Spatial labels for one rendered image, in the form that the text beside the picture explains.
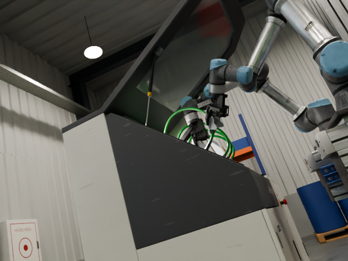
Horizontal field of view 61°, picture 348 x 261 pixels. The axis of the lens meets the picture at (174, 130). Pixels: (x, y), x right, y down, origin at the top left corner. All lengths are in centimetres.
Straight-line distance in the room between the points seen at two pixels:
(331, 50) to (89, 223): 126
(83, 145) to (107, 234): 46
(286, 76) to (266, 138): 180
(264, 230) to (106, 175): 75
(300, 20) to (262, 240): 86
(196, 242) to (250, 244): 21
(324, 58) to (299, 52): 785
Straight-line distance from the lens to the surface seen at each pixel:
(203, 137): 161
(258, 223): 119
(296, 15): 135
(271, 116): 834
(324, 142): 125
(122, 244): 141
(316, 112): 183
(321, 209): 620
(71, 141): 164
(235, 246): 122
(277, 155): 811
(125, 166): 141
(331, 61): 123
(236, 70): 133
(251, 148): 679
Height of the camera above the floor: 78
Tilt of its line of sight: 20 degrees up
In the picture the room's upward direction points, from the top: 18 degrees counter-clockwise
